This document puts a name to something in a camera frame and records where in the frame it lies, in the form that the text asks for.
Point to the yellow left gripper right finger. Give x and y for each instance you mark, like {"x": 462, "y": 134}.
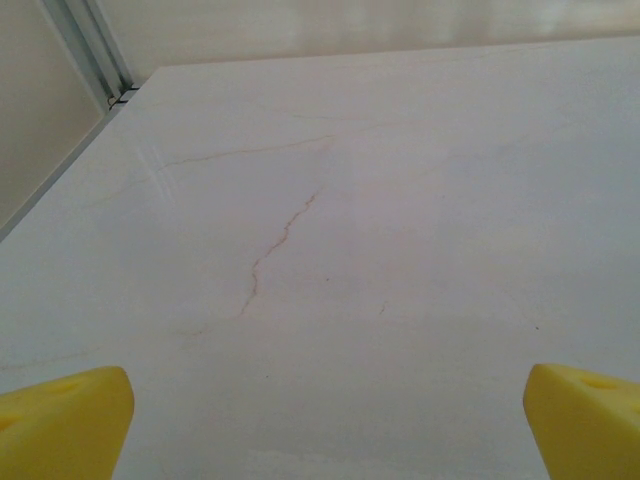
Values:
{"x": 585, "y": 430}

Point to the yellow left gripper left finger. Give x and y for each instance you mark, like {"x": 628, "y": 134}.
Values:
{"x": 60, "y": 425}

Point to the aluminium left side rail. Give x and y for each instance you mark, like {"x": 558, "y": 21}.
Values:
{"x": 30, "y": 206}

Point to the aluminium left upright post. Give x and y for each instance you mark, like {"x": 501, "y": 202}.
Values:
{"x": 92, "y": 50}

